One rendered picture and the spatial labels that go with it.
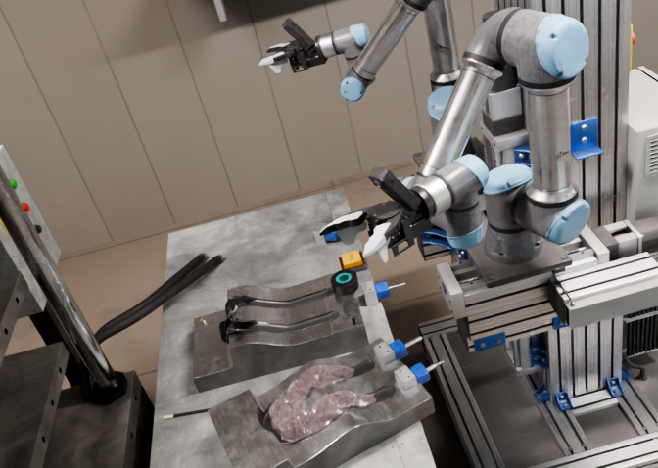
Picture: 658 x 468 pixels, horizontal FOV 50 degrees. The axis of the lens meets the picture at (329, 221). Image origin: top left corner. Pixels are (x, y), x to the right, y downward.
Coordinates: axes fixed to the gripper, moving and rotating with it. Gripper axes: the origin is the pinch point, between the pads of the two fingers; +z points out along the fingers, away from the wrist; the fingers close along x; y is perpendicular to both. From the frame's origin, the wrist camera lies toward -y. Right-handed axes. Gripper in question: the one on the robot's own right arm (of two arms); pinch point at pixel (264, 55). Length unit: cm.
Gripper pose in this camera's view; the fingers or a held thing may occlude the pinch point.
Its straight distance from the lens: 237.6
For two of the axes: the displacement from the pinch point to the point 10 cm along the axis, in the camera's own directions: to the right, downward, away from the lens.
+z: -9.3, 1.6, 3.4
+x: 1.8, -6.1, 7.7
